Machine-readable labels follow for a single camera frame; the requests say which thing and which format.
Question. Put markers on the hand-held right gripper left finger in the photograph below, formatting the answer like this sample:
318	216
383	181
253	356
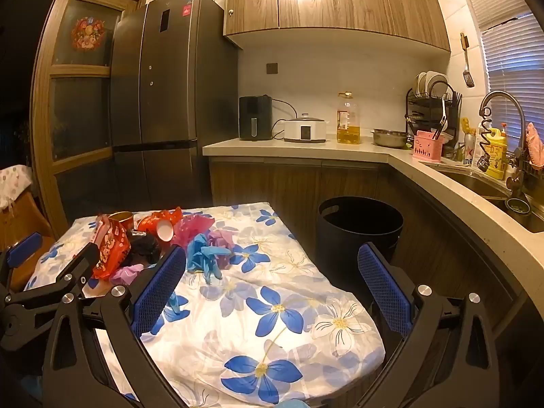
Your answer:
159	293

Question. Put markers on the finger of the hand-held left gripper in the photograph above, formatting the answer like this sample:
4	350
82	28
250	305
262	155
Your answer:
23	248
80	263

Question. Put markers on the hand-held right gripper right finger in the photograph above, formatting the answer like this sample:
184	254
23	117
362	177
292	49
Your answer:
384	293

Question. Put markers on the black plastic bag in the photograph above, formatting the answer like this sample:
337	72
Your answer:
144	248

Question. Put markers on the black trash bin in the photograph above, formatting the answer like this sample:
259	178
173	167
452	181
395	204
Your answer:
361	229

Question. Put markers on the pink plastic bag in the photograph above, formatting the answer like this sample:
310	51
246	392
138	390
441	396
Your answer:
193	227

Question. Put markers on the blue rubber glove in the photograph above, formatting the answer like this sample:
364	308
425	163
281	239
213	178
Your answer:
206	257
176	310

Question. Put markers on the wooden chair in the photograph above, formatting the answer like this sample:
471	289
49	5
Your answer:
25	221

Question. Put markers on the red snack bag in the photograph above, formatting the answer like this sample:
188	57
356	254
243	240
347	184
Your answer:
111	250

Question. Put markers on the purple rubber glove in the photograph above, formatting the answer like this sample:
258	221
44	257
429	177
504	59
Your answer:
127	273
223	239

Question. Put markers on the gold tin can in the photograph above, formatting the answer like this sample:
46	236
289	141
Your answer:
121	219

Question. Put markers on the red paper cup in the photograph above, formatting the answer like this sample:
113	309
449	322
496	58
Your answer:
163	230

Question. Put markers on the dotted white cloth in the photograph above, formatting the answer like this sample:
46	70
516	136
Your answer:
15	182

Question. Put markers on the floral cloth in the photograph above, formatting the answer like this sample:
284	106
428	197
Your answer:
255	327

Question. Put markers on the steel sink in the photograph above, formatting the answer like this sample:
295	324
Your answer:
480	182

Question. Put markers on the pink utensil holder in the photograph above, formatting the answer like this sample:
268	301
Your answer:
427	146

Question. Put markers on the wooden base cabinets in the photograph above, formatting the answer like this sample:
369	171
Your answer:
276	182

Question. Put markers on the steel bowl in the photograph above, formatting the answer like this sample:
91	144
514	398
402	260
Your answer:
391	138

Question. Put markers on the wooden glass door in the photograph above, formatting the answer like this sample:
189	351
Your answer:
80	93

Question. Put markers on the metal can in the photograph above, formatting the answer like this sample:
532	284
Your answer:
468	148

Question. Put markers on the cooking oil bottle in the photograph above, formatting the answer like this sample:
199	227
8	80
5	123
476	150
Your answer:
347	123

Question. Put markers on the white pump bottle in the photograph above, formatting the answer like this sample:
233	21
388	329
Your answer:
480	144

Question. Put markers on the yellow detergent bottle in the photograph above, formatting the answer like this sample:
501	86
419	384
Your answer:
496	153

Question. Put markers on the white electric cooker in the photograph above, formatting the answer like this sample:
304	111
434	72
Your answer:
305	129

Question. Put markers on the black dish rack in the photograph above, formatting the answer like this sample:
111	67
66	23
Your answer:
418	110

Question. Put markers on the yellow brush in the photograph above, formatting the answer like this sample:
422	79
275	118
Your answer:
466	125

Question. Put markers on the dark grey refrigerator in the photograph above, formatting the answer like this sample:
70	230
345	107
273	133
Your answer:
170	93

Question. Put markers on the black air fryer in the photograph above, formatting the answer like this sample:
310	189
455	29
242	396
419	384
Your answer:
255	114

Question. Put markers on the pink cloth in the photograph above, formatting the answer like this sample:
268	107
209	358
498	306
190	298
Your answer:
534	144

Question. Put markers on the white plate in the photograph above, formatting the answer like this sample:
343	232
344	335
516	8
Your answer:
435	81
420	83

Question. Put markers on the red round door decoration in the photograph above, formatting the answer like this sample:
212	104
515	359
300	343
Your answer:
88	33

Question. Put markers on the steel kitchen faucet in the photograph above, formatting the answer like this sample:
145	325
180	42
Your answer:
501	93

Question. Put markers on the hanging metal spatula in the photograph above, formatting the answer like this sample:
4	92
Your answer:
467	76

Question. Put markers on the window blinds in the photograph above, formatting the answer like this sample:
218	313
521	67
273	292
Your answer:
510	51

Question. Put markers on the dark wall socket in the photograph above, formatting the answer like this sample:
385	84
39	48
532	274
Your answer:
272	68

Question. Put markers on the wooden wall cabinets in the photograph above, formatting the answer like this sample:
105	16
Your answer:
340	0

